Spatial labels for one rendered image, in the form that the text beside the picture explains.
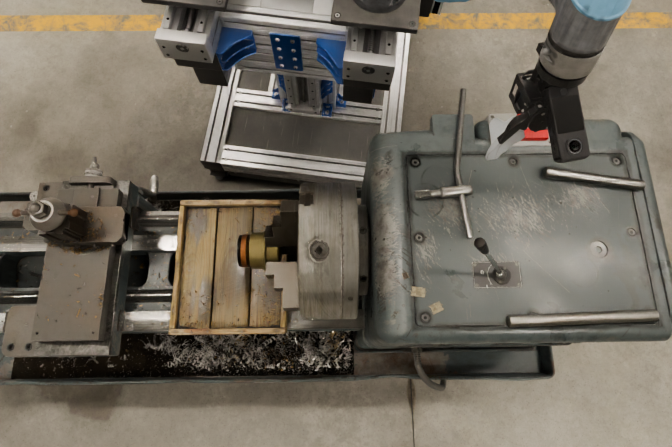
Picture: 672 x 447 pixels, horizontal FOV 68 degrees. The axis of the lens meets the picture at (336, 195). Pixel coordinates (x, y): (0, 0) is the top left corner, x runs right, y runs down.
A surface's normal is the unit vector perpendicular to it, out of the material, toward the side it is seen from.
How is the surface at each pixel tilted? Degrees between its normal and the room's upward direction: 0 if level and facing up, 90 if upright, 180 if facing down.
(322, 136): 0
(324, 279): 33
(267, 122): 0
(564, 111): 17
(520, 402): 0
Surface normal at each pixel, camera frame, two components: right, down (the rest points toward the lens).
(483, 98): 0.01, -0.31
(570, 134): 0.01, -0.01
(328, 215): 0.00, -0.53
